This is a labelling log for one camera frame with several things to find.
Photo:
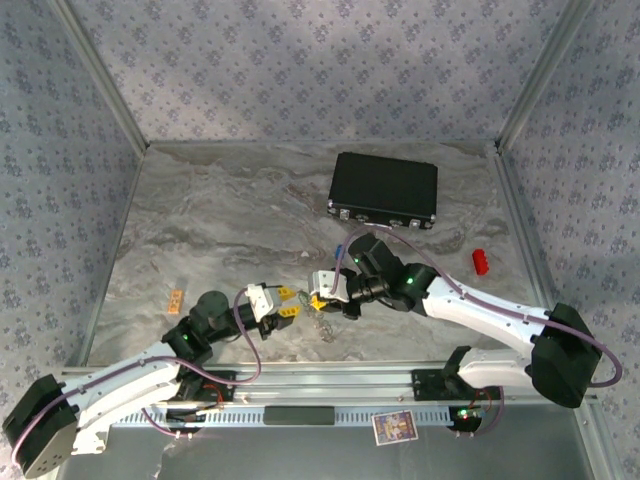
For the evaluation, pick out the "red studded toy brick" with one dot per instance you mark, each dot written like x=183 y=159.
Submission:
x=481 y=261

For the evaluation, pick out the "black mount plate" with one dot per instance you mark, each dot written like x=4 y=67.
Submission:
x=425 y=385
x=225 y=385

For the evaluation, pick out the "aluminium frame post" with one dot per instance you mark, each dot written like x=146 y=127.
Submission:
x=542 y=75

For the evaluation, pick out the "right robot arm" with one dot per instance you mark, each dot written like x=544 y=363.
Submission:
x=490 y=315

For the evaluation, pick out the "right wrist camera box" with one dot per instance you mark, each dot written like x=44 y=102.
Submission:
x=325 y=282

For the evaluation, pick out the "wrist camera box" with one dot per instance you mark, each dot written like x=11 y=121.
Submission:
x=325 y=282
x=257 y=302

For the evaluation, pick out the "aluminium side rail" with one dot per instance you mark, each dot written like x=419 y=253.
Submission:
x=517 y=200
x=129 y=200

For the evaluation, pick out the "black hard case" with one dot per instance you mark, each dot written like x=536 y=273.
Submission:
x=385 y=187

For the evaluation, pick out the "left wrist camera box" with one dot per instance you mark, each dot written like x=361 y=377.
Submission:
x=257 y=302

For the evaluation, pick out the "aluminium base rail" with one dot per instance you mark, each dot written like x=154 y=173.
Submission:
x=325 y=385

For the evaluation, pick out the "small card with picture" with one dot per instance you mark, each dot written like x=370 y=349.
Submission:
x=395 y=427

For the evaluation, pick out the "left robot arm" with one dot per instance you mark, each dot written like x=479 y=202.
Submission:
x=125 y=380

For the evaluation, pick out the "black left mount plate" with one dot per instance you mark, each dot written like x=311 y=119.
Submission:
x=225 y=385

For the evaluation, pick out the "small orange block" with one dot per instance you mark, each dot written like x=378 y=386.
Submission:
x=176 y=302

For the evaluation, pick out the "white plastic bracket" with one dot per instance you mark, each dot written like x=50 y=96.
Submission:
x=95 y=445

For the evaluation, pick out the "black right mount plate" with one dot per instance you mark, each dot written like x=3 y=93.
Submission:
x=425 y=385

